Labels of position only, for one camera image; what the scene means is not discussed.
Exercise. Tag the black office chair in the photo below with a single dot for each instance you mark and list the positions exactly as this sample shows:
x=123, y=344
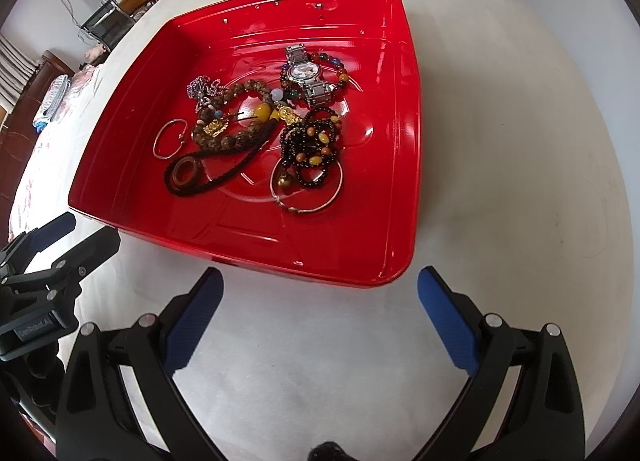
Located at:
x=107, y=23

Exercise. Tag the red tin box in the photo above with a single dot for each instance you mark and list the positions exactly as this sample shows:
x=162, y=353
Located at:
x=325, y=231

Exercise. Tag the silver bangle with brown stone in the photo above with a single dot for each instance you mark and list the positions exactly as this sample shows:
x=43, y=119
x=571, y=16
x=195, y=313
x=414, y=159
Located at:
x=177, y=173

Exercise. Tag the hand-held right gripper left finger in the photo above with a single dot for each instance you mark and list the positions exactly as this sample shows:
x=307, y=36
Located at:
x=195, y=326

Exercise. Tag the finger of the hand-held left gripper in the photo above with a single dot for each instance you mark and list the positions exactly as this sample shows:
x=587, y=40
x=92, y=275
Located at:
x=90, y=251
x=50, y=228

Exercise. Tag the plain silver bangle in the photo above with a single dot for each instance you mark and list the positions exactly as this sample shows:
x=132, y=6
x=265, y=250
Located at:
x=305, y=211

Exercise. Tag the silver wristwatch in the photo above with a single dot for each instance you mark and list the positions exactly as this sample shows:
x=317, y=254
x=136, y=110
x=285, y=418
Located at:
x=302, y=72

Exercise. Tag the pink plush toy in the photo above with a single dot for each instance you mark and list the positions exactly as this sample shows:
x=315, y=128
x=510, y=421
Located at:
x=94, y=52

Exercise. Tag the window curtain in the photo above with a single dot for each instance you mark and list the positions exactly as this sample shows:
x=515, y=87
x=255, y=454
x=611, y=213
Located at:
x=12, y=71

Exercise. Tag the dark wooden headboard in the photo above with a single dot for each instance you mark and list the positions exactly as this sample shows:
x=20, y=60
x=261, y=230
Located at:
x=20, y=141

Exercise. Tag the pink floral bed sheet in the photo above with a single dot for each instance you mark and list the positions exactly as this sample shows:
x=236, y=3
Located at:
x=55, y=151

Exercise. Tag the striped folded cloth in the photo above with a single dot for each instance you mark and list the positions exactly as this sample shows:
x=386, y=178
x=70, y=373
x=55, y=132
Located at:
x=52, y=101

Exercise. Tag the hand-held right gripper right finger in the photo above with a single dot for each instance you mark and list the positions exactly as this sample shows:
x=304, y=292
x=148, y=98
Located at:
x=447, y=326

